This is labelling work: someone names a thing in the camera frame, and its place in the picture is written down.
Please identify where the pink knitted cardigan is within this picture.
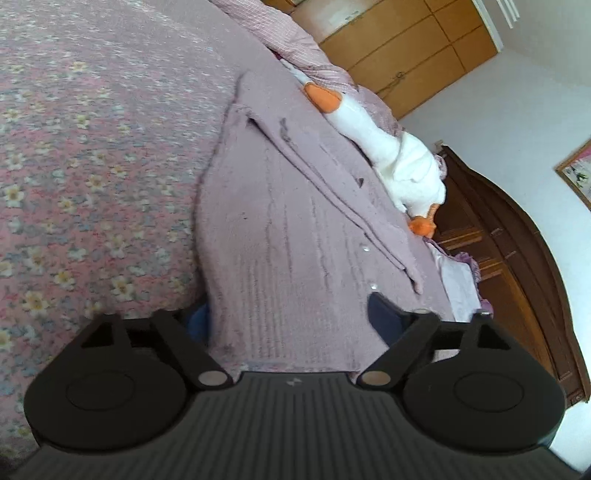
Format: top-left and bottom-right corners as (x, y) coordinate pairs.
(197, 72), (452, 374)

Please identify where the white purple frilled pillow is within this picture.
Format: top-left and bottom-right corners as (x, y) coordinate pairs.
(426, 240), (494, 323)

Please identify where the dark wooden headboard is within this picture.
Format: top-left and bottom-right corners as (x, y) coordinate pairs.
(434, 146), (590, 406)

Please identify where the white goose plush toy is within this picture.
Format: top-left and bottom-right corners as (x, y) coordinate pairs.
(283, 61), (447, 238)

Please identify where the floral pink bedspread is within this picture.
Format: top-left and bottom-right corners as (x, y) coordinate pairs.
(1, 1), (303, 467)

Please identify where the brown wooden wardrobe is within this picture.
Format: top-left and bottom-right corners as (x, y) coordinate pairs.
(266, 0), (498, 119)

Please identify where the pink checkered quilt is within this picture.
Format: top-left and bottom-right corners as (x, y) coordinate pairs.
(213, 0), (403, 137)

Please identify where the framed wall picture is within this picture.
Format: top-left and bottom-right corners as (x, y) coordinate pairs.
(555, 140), (591, 210)

